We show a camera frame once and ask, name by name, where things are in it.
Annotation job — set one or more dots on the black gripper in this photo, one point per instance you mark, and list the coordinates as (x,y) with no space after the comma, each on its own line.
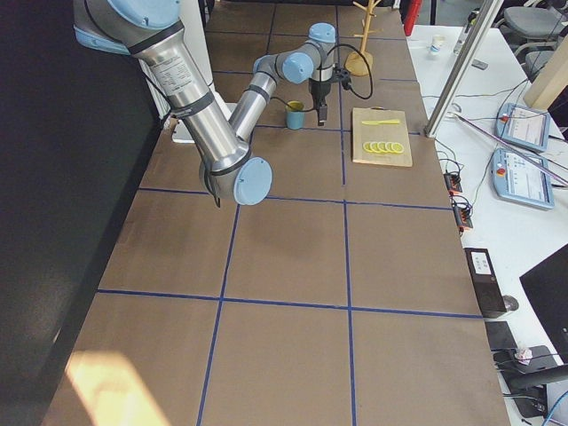
(318,90)

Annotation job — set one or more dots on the blue mug yellow inside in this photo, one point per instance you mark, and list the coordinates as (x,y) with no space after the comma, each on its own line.
(295,115)

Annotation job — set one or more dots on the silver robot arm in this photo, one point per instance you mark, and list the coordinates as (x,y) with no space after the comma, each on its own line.
(153,32)

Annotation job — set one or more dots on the wooden cup storage rack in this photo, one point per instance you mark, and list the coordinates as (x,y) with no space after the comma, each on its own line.
(359,62)

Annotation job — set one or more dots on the white paper cup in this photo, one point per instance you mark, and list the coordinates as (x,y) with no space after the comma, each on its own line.
(436,45)

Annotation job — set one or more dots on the wooden cutting board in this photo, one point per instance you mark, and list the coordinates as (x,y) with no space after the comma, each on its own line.
(384,133)

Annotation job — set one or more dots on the lemon slice two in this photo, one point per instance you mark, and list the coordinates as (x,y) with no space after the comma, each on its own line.
(375,147)

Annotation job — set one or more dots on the yellow plastic knife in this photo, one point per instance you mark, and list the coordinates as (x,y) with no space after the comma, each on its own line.
(380,122)

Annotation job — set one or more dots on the lemon slice three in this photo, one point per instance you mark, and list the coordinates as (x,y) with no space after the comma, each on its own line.
(382,147)

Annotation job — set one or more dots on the lower blue teach pendant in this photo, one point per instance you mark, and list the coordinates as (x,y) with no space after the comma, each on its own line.
(517,180)

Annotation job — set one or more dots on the blue teach pendant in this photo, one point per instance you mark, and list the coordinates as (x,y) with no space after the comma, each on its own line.
(523,126)
(517,180)

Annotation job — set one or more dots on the upper blue teach pendant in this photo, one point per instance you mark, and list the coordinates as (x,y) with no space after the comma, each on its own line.
(523,126)

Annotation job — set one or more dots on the black box with label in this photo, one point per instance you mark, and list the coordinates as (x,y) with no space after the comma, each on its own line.
(488,294)

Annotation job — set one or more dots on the black monitor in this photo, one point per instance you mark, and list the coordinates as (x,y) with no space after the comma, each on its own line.
(545,286)

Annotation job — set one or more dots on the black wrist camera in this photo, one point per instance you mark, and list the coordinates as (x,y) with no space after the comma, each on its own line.
(343,78)

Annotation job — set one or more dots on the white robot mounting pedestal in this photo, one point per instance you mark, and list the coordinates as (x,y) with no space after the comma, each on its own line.
(194,38)

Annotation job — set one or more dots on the aluminium frame post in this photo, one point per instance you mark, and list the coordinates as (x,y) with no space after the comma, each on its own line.
(476,36)

